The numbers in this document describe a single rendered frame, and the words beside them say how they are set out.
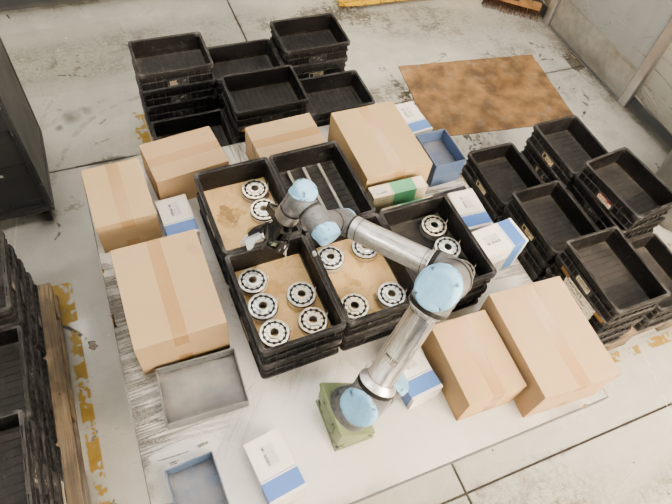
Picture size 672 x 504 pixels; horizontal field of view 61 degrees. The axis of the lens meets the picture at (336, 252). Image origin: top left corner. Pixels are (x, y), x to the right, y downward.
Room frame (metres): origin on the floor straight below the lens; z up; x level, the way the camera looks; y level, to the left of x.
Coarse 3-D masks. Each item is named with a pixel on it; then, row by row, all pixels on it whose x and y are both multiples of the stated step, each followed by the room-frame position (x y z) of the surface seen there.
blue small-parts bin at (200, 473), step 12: (204, 456) 0.44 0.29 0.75; (168, 468) 0.39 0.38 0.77; (180, 468) 0.40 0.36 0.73; (192, 468) 0.41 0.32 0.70; (204, 468) 0.42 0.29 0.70; (216, 468) 0.42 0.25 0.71; (168, 480) 0.35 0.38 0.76; (180, 480) 0.37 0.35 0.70; (192, 480) 0.38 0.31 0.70; (204, 480) 0.38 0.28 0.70; (216, 480) 0.39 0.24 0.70; (180, 492) 0.34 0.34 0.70; (192, 492) 0.34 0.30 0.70; (204, 492) 0.35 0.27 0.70; (216, 492) 0.36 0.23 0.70
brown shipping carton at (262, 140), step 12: (276, 120) 1.85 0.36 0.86; (288, 120) 1.86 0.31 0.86; (300, 120) 1.87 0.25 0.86; (312, 120) 1.89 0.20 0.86; (252, 132) 1.75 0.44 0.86; (264, 132) 1.76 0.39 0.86; (276, 132) 1.78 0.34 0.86; (288, 132) 1.79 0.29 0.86; (300, 132) 1.80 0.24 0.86; (312, 132) 1.81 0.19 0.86; (252, 144) 1.69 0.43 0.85; (264, 144) 1.69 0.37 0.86; (276, 144) 1.71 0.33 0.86; (288, 144) 1.72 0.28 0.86; (300, 144) 1.73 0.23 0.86; (312, 144) 1.74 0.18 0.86; (252, 156) 1.69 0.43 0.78; (264, 156) 1.63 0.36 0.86
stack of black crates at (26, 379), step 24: (0, 336) 0.82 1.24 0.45; (24, 336) 0.85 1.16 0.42; (0, 360) 0.75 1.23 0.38; (24, 360) 0.73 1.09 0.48; (0, 384) 0.66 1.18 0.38; (24, 384) 0.65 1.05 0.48; (48, 384) 0.76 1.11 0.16; (0, 408) 0.57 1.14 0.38; (24, 408) 0.59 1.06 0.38; (48, 408) 0.65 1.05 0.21; (48, 432) 0.54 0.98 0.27
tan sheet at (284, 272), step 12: (264, 264) 1.13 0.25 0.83; (276, 264) 1.13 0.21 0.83; (288, 264) 1.14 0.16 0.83; (300, 264) 1.15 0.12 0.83; (276, 276) 1.08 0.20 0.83; (288, 276) 1.09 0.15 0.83; (300, 276) 1.10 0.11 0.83; (276, 288) 1.03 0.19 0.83; (288, 312) 0.95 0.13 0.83; (300, 312) 0.96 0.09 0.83; (288, 324) 0.90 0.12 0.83; (300, 336) 0.86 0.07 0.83; (264, 348) 0.80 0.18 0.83
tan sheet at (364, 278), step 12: (348, 240) 1.30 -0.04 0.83; (348, 252) 1.24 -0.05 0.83; (348, 264) 1.19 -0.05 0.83; (360, 264) 1.20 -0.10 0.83; (372, 264) 1.21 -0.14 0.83; (384, 264) 1.22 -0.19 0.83; (336, 276) 1.13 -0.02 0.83; (348, 276) 1.14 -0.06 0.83; (360, 276) 1.15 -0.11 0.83; (372, 276) 1.16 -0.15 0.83; (384, 276) 1.17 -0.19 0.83; (336, 288) 1.08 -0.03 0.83; (348, 288) 1.09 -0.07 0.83; (360, 288) 1.10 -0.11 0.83; (372, 288) 1.11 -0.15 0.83; (372, 300) 1.06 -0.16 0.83; (372, 312) 1.01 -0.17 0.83
